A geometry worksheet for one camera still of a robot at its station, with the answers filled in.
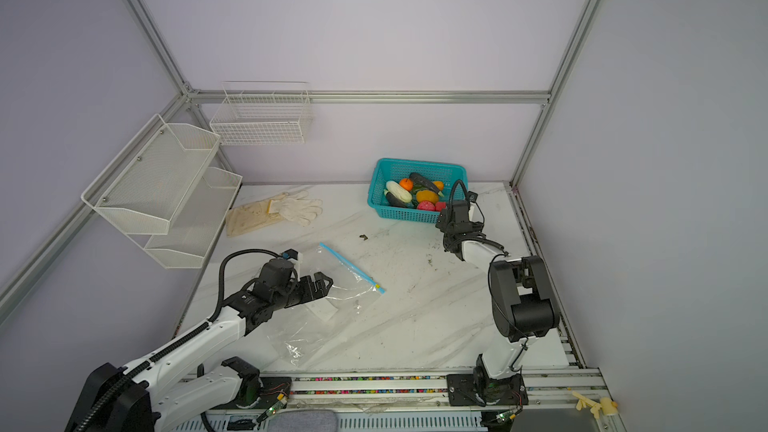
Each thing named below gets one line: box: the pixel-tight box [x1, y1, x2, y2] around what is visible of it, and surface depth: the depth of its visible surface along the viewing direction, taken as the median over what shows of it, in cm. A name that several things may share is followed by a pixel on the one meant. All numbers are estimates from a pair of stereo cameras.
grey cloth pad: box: [267, 410, 339, 432], surface depth 69 cm
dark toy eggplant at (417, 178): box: [409, 172, 444, 197], surface depth 116 cm
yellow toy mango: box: [416, 190, 439, 204], surface depth 113 cm
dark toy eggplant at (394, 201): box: [386, 192, 409, 208], surface depth 115 cm
